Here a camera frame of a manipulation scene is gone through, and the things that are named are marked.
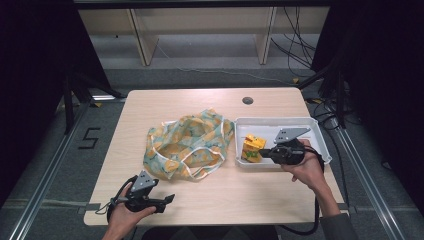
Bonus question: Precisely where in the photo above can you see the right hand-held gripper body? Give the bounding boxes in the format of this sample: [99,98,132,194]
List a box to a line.
[271,127,312,166]

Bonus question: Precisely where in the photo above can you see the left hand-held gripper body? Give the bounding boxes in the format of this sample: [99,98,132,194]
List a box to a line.
[124,170,160,214]

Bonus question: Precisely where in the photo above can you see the white plastic tray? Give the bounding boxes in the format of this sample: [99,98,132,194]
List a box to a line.
[234,116,333,170]

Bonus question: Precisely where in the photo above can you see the yellow floral fabric bag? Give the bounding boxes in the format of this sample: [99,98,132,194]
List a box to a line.
[142,108,236,182]

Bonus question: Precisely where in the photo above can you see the person's left hand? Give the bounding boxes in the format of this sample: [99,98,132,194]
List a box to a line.
[107,185,157,233]

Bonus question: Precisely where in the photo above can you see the person's right hand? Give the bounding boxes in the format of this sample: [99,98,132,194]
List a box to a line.
[281,139,330,193]

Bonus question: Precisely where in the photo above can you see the person's dark trousers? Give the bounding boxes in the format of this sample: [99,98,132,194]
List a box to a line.
[142,225,281,240]

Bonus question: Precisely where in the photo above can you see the black metal stand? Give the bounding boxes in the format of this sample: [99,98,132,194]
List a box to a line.
[62,70,127,135]
[296,59,348,130]

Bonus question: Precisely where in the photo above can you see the black curtain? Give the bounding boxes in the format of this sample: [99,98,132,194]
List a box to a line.
[310,0,424,216]
[0,0,113,208]

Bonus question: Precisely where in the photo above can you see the beige wooden shelf unit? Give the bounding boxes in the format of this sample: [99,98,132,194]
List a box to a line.
[78,6,331,67]

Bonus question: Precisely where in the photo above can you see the left hand-held gripper cable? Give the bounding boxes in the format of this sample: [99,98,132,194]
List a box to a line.
[94,174,138,223]

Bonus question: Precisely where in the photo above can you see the hand-held gripper cable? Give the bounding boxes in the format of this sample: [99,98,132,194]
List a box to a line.
[94,174,138,223]
[279,146,326,237]

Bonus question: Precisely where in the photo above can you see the black floor cable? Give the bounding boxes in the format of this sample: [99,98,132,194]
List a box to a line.
[306,98,353,214]

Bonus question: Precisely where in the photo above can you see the right hand-held gripper cable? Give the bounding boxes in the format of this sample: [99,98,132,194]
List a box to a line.
[279,146,326,237]

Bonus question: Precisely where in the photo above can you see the aluminium floor rail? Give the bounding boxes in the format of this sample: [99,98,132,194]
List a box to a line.
[328,114,407,240]
[7,99,96,240]

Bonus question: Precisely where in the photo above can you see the white floor cable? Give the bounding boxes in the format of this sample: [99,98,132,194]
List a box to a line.
[156,43,292,86]

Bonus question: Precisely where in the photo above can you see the bundle of black cables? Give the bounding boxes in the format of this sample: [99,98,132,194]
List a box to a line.
[269,6,318,80]

